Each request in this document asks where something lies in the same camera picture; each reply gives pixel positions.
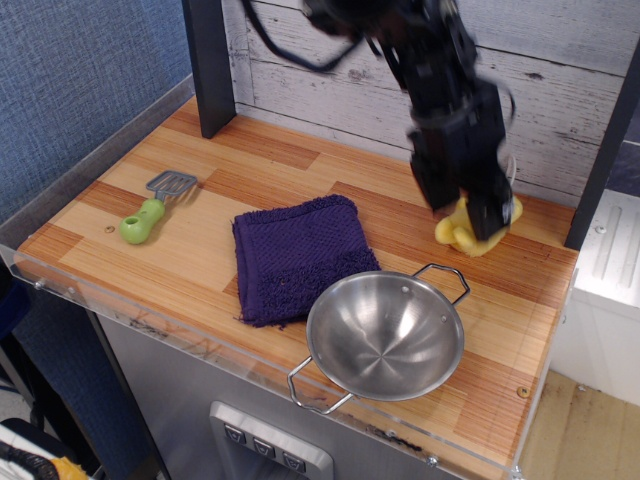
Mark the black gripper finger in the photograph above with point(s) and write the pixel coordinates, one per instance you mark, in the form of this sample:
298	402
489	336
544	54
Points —
438	189
490	212

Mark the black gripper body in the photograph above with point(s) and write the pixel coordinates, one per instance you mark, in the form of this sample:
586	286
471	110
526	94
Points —
465	141

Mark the yellow plush duck toy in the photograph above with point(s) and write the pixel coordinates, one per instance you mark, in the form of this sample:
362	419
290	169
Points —
455	230

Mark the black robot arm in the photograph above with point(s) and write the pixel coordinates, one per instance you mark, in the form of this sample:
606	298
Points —
424	43

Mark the purple folded towel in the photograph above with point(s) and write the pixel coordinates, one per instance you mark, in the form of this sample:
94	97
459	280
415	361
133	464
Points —
287	257

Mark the white side counter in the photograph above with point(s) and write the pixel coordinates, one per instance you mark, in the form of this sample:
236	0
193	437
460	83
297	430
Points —
597	341

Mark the silver button control panel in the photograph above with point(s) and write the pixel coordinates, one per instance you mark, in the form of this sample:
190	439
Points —
250	448

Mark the clear acrylic edge guard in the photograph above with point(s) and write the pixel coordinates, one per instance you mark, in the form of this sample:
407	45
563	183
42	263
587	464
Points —
472	427

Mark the yellow object at corner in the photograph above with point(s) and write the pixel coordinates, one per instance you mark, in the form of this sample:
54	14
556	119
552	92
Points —
68	470

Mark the dark right frame post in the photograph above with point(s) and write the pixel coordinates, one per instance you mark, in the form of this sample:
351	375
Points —
613	137

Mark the dark frame post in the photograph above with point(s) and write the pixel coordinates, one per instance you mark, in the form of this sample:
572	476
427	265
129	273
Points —
210	62
613	137

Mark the silver metal bowl with handles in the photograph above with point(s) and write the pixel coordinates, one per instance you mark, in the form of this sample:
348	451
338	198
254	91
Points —
384	336

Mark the dark left frame post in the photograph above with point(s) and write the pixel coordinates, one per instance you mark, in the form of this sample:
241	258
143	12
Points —
210	62

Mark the green handled toy spatula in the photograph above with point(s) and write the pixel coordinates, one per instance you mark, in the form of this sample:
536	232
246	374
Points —
136	228

